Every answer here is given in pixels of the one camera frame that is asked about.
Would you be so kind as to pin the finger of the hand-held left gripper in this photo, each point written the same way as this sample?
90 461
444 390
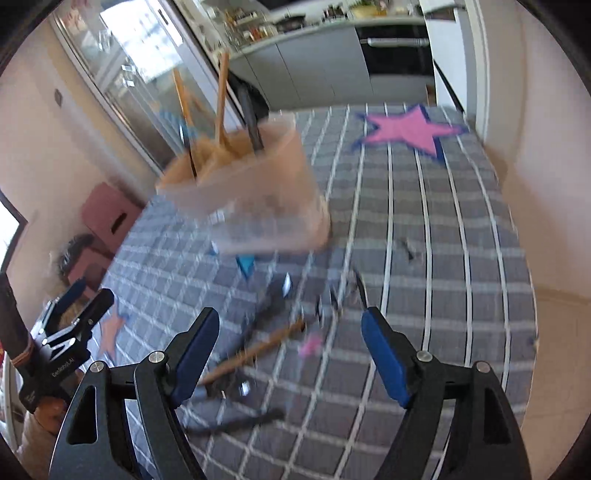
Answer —
69 295
94 304

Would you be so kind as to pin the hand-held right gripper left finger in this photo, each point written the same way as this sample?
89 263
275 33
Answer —
198 355

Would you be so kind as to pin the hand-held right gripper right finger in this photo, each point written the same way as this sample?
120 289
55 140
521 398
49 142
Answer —
383 355

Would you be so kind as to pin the dark translucent spoon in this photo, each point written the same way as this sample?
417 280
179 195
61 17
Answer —
240 420
272 300
249 115
187 147

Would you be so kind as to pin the beige plastic utensil holder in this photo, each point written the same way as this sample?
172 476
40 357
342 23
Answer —
258 184

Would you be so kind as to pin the grey checked star tablecloth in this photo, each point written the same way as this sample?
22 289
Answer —
415 277

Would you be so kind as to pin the glass sliding door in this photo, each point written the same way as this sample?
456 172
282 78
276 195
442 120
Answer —
138 69

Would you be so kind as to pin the grey kitchen base cabinets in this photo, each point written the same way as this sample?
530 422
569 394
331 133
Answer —
314 69

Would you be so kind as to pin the black built-in oven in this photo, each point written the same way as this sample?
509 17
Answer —
392 60

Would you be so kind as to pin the white refrigerator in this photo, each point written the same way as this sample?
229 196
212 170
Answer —
452 55

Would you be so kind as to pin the spice rack with bottles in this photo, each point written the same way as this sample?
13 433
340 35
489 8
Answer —
244 27

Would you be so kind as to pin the black wok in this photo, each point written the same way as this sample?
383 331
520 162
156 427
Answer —
291 22

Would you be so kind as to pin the dark wall switch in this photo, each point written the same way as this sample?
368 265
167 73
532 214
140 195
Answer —
58 98

